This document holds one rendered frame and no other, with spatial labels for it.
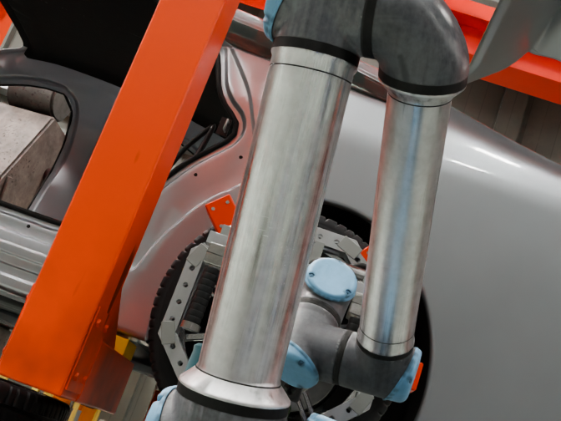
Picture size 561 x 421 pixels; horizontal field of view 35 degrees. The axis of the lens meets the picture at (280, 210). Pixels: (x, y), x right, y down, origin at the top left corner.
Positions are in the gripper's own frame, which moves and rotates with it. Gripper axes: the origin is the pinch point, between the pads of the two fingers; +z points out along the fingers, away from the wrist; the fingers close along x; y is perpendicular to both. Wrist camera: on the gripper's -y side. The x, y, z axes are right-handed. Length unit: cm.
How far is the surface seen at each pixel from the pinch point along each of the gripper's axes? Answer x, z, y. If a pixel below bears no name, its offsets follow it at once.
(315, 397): -15, 74, 43
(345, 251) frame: -6, 15, 51
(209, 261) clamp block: 23.6, 5.4, 26.6
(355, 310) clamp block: -10.2, 2.7, 25.6
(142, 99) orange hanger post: 54, 2, 63
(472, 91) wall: -155, 566, 830
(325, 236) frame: 0, 15, 53
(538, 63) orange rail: -92, 145, 336
